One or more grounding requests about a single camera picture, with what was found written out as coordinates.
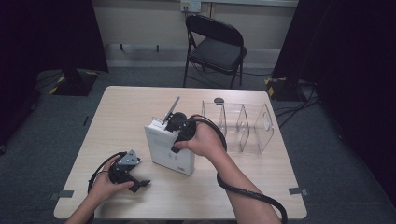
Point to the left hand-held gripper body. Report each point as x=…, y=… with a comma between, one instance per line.
x=124, y=166

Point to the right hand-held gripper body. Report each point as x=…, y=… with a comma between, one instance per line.
x=183, y=126

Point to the white rectangular box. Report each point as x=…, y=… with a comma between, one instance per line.
x=165, y=152

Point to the clear acrylic book rack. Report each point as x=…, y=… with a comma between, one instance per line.
x=246, y=127

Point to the person's right hand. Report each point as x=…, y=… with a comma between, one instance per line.
x=204, y=140

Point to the person's left hand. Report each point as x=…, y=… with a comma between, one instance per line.
x=104, y=188

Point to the black round table grommet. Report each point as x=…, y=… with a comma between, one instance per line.
x=219, y=100

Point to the grey tape strip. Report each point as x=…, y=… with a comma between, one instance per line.
x=298, y=191
x=62, y=194

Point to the black folding chair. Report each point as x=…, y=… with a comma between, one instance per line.
x=218, y=53

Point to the black stand base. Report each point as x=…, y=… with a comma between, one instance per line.
x=74, y=82
x=283, y=88

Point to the black curtain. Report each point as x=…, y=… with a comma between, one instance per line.
x=348, y=62
x=46, y=37

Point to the white wall outlet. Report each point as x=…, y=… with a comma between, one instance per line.
x=190, y=5

